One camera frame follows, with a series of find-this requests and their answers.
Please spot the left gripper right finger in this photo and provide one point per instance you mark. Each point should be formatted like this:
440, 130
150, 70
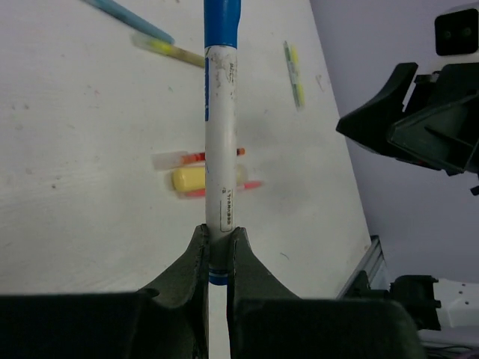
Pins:
267, 320

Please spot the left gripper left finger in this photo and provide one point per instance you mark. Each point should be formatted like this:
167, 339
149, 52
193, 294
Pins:
167, 318

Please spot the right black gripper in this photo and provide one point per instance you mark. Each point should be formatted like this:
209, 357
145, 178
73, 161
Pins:
440, 126

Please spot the green thin pen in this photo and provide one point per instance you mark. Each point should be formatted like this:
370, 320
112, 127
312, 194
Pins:
292, 75

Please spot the blue white marker pen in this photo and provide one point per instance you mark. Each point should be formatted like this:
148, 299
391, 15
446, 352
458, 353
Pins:
221, 22

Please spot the blue highlighter pen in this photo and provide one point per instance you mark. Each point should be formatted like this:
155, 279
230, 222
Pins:
119, 12

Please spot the yellow thin pen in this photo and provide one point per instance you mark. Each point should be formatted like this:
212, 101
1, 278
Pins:
299, 87

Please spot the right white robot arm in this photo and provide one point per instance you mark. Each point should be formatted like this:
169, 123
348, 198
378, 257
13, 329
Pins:
433, 303

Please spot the pink red pen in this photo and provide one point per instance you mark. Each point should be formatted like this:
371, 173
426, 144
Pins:
201, 192

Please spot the dark red pen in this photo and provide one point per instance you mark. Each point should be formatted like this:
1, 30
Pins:
167, 161

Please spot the yellow gold highlighter pen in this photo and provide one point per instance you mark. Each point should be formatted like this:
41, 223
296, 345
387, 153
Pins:
151, 44

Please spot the fat yellow highlighter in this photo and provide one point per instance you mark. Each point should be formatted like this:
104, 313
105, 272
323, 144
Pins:
195, 178

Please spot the aluminium front rail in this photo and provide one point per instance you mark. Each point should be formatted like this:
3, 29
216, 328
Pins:
370, 278

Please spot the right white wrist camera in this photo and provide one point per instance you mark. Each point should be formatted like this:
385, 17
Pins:
456, 35

